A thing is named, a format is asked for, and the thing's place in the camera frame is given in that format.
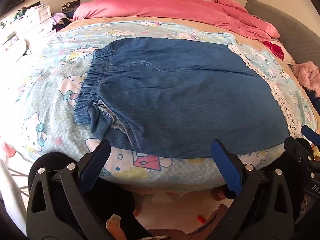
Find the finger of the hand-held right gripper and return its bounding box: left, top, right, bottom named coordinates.
left=283, top=136, right=313, bottom=171
left=301, top=125, right=320, bottom=147

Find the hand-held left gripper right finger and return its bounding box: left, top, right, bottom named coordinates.
left=211, top=139, right=302, bottom=240

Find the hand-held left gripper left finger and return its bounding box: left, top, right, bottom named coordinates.
left=26, top=139, right=111, bottom=240

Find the blue denim pants lace hem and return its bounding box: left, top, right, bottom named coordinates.
left=74, top=36, right=309, bottom=159

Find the pink fluffy garment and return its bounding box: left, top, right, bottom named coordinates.
left=292, top=60, right=320, bottom=93

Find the cartoon printed blue blanket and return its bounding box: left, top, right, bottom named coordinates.
left=14, top=20, right=317, bottom=193

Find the red cloth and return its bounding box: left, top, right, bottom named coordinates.
left=263, top=40, right=285, bottom=61

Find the grey padded headboard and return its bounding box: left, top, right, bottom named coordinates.
left=244, top=0, right=320, bottom=67

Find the tan bed sheet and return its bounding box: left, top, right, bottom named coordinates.
left=56, top=14, right=297, bottom=67

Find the purple cloth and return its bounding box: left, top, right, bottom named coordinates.
left=51, top=13, right=68, bottom=26

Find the white drawer cabinet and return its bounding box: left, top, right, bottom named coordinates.
left=0, top=4, right=57, bottom=64

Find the dark clothes heap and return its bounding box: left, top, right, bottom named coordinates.
left=61, top=1, right=81, bottom=18

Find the pink duvet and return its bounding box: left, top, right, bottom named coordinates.
left=72, top=0, right=280, bottom=42

